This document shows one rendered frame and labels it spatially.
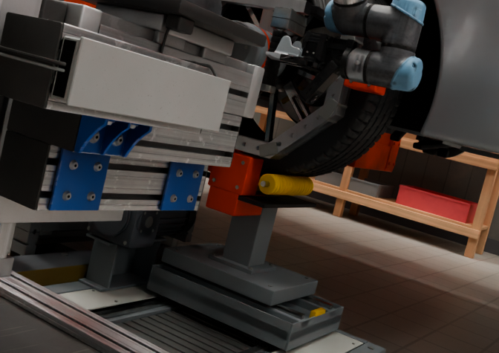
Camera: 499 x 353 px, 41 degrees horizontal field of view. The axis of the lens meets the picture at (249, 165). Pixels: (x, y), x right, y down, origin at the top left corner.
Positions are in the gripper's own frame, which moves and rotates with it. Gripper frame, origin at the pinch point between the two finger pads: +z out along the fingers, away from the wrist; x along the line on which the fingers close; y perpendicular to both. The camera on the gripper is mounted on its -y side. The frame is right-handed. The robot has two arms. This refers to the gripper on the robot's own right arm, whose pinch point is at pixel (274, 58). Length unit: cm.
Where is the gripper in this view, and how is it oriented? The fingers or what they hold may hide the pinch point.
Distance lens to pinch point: 161.4
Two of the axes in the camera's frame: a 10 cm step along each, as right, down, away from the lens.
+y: 2.4, -9.7, -0.8
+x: -5.0, -0.5, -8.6
